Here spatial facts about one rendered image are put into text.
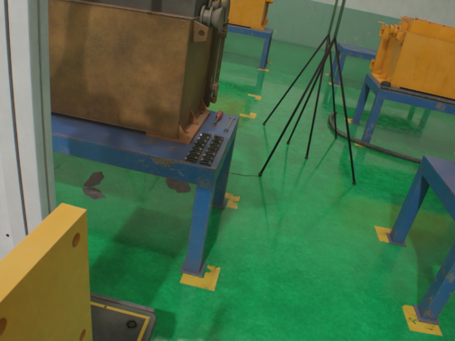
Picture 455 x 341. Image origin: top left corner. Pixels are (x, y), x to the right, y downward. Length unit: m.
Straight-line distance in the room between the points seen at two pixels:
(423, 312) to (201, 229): 1.26
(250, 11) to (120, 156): 5.50
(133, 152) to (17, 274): 1.51
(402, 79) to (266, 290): 3.09
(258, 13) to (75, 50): 5.32
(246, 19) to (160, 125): 5.31
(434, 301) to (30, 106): 2.03
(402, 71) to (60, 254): 4.32
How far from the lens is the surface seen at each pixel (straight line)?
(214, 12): 1.92
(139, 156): 1.78
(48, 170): 0.81
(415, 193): 2.64
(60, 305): 0.37
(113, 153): 1.83
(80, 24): 1.95
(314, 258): 2.38
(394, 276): 2.51
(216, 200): 2.59
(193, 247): 1.97
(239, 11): 7.07
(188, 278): 2.04
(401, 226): 2.75
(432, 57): 4.56
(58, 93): 2.10
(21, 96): 0.73
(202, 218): 1.85
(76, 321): 0.42
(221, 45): 2.38
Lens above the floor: 1.43
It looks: 27 degrees down
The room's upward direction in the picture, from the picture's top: 10 degrees clockwise
